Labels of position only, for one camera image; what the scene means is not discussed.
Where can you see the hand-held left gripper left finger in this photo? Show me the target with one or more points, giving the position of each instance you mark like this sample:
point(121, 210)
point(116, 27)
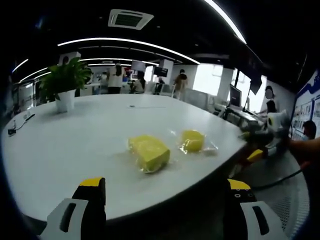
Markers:
point(82, 212)

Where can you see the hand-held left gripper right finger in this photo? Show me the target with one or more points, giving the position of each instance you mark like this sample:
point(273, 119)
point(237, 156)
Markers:
point(250, 215)

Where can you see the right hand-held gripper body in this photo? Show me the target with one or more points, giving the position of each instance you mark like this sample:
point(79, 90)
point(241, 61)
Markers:
point(276, 123)

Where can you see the small yellow silicone block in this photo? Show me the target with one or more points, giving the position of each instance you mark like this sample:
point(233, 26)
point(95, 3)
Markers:
point(192, 140)

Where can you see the large yellow silicone block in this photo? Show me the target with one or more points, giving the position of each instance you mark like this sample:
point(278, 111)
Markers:
point(150, 152)

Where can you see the computer monitor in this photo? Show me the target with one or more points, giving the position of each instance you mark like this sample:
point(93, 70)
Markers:
point(235, 97)

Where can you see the hanging display screen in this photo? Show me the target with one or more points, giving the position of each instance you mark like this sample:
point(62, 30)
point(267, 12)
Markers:
point(138, 65)
point(161, 71)

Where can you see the white plant pot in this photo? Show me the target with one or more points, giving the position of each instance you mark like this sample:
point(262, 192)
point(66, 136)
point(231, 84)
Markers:
point(65, 101)

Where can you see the green potted plant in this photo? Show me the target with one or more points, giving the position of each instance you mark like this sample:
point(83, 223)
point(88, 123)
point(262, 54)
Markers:
point(65, 79)

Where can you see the ceiling air conditioner vent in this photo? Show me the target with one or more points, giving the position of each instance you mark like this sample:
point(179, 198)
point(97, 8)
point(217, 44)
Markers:
point(130, 19)

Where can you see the blue wall poster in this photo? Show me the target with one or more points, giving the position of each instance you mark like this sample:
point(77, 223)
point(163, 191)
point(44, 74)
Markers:
point(308, 102)

